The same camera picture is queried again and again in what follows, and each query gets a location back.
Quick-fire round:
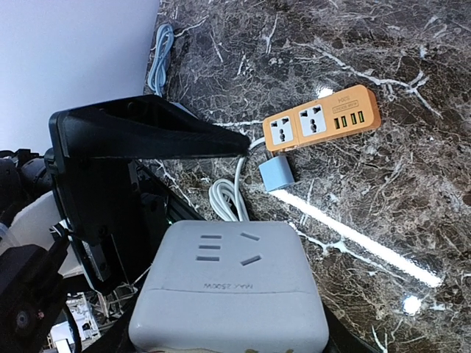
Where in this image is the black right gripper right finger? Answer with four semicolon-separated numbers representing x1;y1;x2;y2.
325;306;378;353

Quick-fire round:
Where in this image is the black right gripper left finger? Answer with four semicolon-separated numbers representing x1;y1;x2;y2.
83;315;135;353

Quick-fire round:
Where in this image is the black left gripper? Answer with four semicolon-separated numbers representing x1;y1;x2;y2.
47;95;249;294

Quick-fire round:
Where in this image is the light blue power cable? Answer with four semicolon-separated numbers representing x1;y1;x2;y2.
146;24;174;97

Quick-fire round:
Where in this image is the white cube socket adapter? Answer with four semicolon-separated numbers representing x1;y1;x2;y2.
129;221;329;352

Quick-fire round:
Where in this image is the light blue charger plug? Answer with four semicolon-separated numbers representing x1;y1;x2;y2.
259;155;294;192

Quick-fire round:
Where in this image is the orange power strip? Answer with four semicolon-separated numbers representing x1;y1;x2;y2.
263;85;381;152

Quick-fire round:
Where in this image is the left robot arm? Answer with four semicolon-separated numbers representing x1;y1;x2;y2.
1;95;249;293

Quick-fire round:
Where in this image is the black front frame rail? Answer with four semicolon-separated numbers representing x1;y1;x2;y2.
136;162;204;224

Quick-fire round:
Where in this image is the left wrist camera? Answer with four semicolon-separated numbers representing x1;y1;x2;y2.
1;238;69;352

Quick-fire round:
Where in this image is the white power strip cable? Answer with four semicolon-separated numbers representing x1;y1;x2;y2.
208;138;266;222

